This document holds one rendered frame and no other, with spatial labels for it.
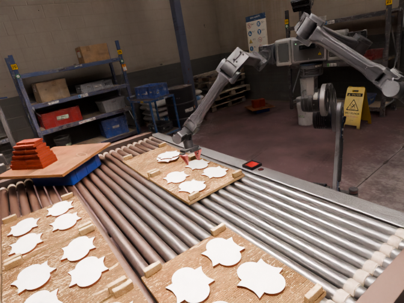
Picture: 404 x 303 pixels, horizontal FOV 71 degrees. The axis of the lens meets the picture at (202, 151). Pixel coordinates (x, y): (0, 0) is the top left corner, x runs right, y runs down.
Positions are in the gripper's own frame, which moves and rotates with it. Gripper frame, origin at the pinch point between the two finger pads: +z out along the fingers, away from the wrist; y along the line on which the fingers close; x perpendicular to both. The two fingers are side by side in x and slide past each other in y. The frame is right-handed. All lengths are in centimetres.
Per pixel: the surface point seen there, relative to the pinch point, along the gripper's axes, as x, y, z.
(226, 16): 449, 448, -179
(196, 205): -37.0, -24.1, 7.6
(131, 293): -63, -66, 9
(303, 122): 168, 321, 66
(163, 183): -7.6, -24.8, 2.0
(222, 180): -30.8, -3.6, 4.9
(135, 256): -47, -58, 9
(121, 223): -22, -54, 6
